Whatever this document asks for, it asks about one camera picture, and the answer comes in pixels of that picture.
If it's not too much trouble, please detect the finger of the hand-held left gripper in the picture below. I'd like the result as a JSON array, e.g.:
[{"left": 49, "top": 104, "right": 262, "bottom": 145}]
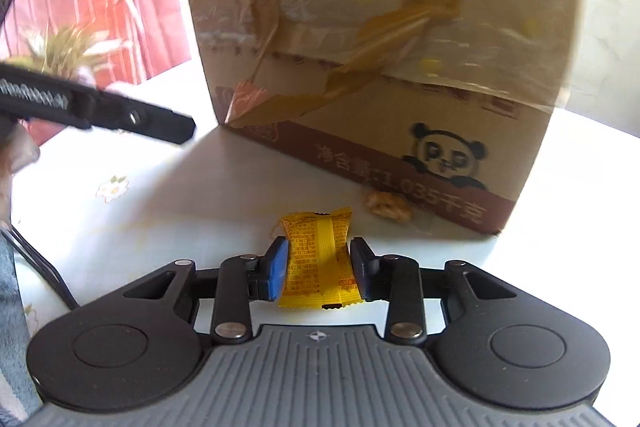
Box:
[{"left": 0, "top": 61, "right": 197, "bottom": 146}]

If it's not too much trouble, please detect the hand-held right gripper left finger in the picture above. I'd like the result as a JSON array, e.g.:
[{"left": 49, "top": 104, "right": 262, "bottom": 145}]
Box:
[{"left": 120, "top": 238, "right": 292, "bottom": 344}]

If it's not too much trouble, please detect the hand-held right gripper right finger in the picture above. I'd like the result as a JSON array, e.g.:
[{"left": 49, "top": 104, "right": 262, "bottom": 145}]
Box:
[{"left": 350, "top": 237, "right": 523, "bottom": 344}]

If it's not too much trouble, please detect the yellow snack packet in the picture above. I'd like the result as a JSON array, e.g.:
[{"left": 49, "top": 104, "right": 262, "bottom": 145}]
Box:
[{"left": 277, "top": 207, "right": 367, "bottom": 311}]

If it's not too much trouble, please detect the cardboard box with plastic liner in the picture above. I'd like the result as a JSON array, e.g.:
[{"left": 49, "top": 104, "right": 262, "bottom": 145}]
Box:
[{"left": 177, "top": 0, "right": 594, "bottom": 236}]

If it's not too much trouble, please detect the small golden wrapped snack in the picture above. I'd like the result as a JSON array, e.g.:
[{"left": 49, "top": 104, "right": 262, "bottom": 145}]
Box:
[{"left": 362, "top": 191, "right": 415, "bottom": 224}]

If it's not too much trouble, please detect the printed curtain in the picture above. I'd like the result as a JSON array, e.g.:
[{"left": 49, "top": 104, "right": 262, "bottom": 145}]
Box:
[{"left": 0, "top": 0, "right": 207, "bottom": 148}]

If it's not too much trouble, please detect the person's blue grey clothing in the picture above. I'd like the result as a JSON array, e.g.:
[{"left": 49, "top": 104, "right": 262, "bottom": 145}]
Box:
[{"left": 0, "top": 244, "right": 43, "bottom": 420}]

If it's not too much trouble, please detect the black cable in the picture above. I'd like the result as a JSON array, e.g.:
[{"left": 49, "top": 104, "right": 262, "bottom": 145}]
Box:
[{"left": 0, "top": 221, "right": 82, "bottom": 311}]

